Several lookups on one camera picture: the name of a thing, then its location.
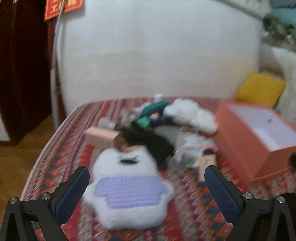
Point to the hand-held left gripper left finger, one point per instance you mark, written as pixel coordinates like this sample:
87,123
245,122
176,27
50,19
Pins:
69,192

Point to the red patterned blanket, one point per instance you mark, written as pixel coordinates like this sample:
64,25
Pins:
69,148

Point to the small tan card box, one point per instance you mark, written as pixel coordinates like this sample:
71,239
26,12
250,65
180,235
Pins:
207,162

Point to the white lace cloth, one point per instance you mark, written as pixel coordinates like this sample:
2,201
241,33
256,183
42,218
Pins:
289,76

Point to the blue cloth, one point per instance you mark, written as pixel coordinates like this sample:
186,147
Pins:
284,11

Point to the clear plastic bag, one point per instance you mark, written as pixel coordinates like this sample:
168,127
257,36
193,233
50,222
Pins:
185,155

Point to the white plush with purple stripes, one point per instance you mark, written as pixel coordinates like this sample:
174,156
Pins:
129,192

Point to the pink soft pouch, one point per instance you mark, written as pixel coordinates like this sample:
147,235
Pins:
210,144

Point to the white fluffy plush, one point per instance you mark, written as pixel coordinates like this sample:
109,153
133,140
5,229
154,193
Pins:
192,113

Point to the small white bottle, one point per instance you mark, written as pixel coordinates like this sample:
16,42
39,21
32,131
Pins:
158,97

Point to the white pipe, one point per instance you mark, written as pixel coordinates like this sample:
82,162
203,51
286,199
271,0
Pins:
54,92

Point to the orange storage box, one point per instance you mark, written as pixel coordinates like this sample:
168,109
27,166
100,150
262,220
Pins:
240,148

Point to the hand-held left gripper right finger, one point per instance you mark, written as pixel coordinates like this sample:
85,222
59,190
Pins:
222,194

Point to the pink small box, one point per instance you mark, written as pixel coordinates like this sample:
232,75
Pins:
101,136

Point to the white crumpled wrapper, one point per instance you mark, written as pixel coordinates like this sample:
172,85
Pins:
129,117

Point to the green small packet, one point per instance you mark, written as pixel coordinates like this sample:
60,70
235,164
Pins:
143,121

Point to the teal case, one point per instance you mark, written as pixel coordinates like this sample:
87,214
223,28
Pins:
155,106

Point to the grey floral cloth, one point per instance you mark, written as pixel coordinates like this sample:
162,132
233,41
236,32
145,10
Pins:
282,42

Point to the calligraphy wall scroll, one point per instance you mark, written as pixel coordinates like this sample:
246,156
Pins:
249,5

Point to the red wall sign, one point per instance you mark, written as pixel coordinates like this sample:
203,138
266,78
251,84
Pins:
53,11

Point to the blue toy figure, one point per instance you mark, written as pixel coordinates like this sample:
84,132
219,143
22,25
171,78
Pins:
159,120

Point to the yellow cushion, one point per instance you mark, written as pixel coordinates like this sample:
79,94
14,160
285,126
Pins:
259,90

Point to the black knit glove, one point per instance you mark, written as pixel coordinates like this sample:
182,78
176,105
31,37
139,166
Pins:
152,143

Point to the green clothing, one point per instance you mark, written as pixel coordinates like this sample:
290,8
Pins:
277,25

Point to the beige sofa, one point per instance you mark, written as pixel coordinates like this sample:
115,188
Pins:
268,60

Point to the dark wooden door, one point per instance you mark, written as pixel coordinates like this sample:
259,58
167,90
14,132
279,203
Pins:
23,69

